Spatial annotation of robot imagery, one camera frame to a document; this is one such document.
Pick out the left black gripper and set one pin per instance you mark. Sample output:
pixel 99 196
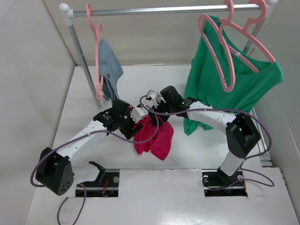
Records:
pixel 127 134

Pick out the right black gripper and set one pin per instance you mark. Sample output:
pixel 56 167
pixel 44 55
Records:
pixel 158 108

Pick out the red t shirt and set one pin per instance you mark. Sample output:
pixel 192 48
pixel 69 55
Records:
pixel 160 144

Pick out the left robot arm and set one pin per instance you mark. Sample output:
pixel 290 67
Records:
pixel 57 170

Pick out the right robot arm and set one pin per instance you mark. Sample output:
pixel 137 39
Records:
pixel 241 133

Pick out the green t shirt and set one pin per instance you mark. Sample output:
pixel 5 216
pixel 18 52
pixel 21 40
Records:
pixel 204 84

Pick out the blue denim garment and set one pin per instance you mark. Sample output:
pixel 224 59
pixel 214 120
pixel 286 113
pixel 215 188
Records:
pixel 110 70

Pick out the metal clothes rack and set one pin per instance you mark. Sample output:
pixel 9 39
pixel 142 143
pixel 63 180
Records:
pixel 69 15

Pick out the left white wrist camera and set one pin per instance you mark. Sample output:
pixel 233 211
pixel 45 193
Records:
pixel 137 114

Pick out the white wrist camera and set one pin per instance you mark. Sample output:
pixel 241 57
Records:
pixel 155 98
pixel 137 114

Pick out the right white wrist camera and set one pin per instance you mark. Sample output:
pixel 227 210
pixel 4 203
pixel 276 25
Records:
pixel 155 98

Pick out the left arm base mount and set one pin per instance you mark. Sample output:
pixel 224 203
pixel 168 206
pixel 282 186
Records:
pixel 105 184

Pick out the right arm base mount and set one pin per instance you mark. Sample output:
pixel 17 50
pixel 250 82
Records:
pixel 216 184

